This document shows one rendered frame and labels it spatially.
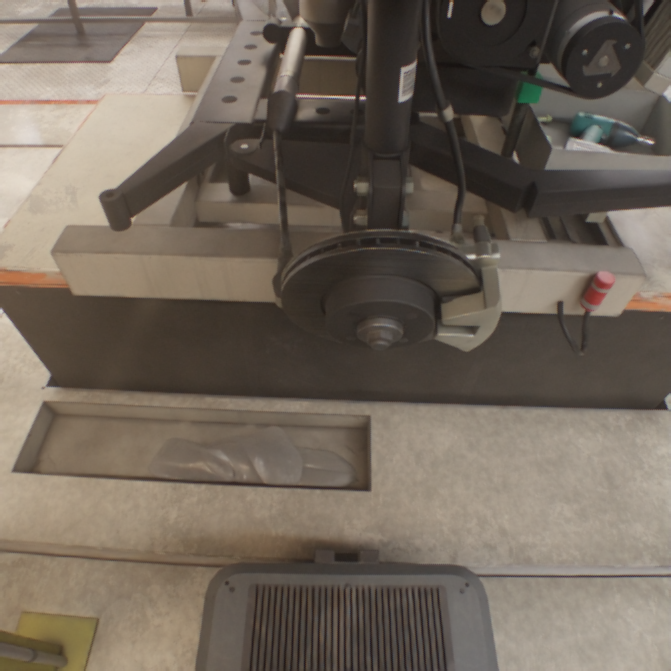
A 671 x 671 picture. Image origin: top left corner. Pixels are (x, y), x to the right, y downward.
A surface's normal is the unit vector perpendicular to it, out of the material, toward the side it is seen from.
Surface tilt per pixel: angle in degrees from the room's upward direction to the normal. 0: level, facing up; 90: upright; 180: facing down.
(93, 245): 0
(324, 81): 90
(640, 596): 0
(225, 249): 0
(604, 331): 90
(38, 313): 90
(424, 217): 90
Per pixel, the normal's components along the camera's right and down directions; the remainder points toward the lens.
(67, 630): 0.03, -0.63
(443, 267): -0.04, 0.90
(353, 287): -0.50, -0.39
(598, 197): -0.01, 0.78
